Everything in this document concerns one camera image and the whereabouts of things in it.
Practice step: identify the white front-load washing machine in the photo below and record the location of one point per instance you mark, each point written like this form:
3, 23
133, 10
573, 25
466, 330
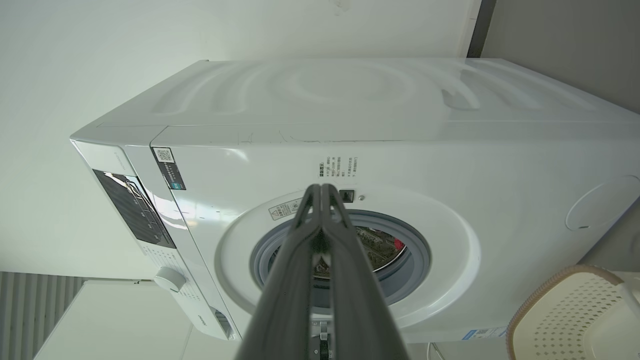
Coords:
450, 165

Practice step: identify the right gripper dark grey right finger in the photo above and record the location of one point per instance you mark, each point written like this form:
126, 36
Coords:
355, 300

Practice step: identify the white cabinet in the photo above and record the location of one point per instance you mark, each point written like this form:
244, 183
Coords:
115, 325

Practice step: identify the blue energy label sticker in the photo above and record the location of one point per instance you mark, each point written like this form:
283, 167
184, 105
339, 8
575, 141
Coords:
484, 333

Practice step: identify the grey ribbed panel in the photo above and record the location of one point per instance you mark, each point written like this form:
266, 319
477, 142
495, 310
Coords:
35, 310

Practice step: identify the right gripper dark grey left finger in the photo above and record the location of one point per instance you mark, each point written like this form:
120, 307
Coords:
285, 300

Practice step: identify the red cloth garment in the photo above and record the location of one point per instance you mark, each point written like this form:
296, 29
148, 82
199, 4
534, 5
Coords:
398, 244

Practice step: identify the grey warning sticker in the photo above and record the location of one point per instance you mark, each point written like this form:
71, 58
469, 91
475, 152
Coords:
284, 210

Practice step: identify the beige perforated laundry basket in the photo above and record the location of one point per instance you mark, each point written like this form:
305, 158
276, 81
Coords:
570, 320

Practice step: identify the white plastic appliance dial knob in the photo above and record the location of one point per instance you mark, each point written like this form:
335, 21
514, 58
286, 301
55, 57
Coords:
170, 279

